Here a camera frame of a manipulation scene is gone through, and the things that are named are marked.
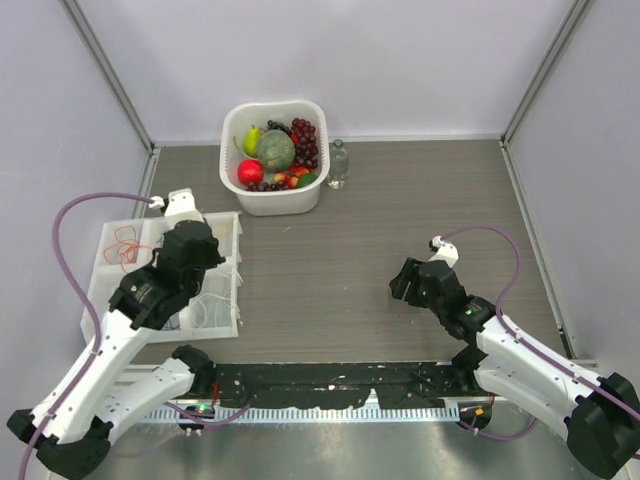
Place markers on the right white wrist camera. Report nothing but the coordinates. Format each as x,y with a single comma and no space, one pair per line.
443,250

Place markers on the slotted cable duct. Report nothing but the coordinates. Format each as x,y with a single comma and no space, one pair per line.
369,413

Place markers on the dark grape bunch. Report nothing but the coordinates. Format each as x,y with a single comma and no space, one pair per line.
279,126

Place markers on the green pear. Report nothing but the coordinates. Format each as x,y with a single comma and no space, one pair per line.
250,142

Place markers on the green melon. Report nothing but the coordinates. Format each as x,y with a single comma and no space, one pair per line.
276,151

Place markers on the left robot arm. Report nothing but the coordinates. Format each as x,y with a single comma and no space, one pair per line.
75,426

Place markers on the green lime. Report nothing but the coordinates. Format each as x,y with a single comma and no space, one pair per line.
306,180

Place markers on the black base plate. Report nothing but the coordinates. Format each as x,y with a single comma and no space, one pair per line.
337,386

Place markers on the red grape bunch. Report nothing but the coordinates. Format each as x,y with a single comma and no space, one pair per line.
304,137

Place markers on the red apple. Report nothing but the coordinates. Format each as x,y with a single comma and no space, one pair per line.
250,171

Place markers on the dark cherries front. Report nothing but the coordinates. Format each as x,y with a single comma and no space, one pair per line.
263,187

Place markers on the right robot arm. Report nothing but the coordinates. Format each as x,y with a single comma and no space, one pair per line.
597,416

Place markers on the clear plastic bottle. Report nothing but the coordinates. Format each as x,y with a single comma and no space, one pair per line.
339,165

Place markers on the white compartment tray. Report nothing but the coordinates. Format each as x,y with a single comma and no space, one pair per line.
214,314

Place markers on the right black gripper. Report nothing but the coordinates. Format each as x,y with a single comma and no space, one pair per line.
399,284

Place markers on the peach fruit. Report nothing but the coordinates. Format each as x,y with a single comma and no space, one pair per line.
289,179

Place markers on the white fruit basket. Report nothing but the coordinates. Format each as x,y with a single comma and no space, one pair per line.
236,125

